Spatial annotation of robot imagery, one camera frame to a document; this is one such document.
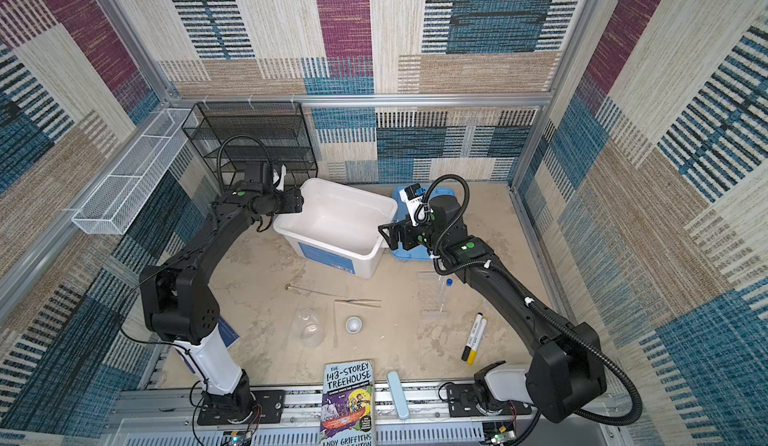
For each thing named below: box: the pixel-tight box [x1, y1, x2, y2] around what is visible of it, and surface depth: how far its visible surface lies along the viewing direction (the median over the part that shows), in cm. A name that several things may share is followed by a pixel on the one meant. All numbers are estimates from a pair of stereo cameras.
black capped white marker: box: [461, 312, 483, 362], surface depth 85 cm
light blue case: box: [387, 371, 410, 420], surface depth 74 cm
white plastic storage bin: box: [273, 177, 398, 279], surface depth 97 cm
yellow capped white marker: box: [467, 317, 489, 365], surface depth 84 cm
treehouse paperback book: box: [319, 359, 376, 446], surface depth 73 cm
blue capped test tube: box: [441, 278, 454, 313], surface depth 84 cm
